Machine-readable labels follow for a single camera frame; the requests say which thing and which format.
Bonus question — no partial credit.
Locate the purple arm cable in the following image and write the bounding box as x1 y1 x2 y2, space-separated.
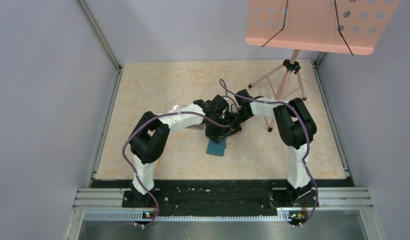
219 78 320 228
121 96 240 228

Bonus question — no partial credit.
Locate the blue leather card holder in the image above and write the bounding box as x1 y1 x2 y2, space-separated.
206 139 227 157

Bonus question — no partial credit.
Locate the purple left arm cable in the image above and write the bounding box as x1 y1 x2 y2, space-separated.
121 96 240 228

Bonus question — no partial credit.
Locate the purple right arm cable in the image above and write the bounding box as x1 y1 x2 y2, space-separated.
219 78 320 228

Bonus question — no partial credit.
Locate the clear acrylic card box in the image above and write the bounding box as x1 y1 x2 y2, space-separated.
165 102 204 131

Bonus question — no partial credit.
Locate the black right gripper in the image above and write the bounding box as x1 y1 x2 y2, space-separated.
221 110 253 140

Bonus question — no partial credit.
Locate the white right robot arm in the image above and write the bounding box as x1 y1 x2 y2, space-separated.
233 89 319 208

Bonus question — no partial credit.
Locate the pink music stand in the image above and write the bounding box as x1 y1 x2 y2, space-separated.
245 0 403 133

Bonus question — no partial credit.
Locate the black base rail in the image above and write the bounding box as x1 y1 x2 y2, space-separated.
121 178 320 218

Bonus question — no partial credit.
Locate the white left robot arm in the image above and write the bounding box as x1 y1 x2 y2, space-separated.
122 95 240 207

